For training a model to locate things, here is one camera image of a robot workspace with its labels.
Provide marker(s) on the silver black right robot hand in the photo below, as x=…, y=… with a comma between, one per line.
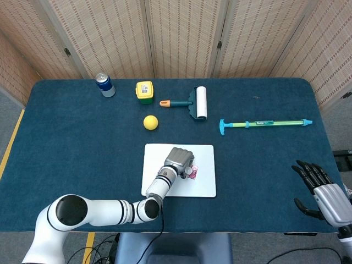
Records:
x=335, y=203

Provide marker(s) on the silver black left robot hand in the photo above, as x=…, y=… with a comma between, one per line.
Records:
x=178, y=159

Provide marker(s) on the pink patterned packet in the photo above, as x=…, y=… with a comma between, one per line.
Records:
x=195, y=173

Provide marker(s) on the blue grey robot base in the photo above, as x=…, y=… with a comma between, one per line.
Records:
x=187, y=247

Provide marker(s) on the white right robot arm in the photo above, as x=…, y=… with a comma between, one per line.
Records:
x=346, y=236

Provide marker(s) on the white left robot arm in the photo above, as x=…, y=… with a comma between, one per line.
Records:
x=104, y=211

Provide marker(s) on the white rectangular board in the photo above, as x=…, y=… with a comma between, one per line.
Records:
x=204, y=165

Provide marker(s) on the black box on floor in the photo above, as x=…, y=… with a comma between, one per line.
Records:
x=343, y=160

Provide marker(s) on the yellow foam ball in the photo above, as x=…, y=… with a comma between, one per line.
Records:
x=151, y=122

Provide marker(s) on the green lint roller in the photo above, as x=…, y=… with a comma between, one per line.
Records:
x=200, y=103

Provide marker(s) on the yellow green lidded box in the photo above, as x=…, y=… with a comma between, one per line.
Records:
x=145, y=92

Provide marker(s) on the blue green toy water pump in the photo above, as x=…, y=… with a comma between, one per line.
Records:
x=264, y=124

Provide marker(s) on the blue soda can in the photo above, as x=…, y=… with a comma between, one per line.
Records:
x=105, y=86

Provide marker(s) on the black screen hinge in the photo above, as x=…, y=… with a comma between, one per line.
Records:
x=67, y=52
x=219, y=45
x=346, y=95

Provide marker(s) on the dark blue felt tablecloth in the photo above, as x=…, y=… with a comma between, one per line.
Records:
x=68, y=137

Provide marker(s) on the woven bamboo screen panel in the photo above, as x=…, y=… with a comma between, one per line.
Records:
x=255, y=35
x=104, y=35
x=330, y=55
x=181, y=35
x=13, y=55

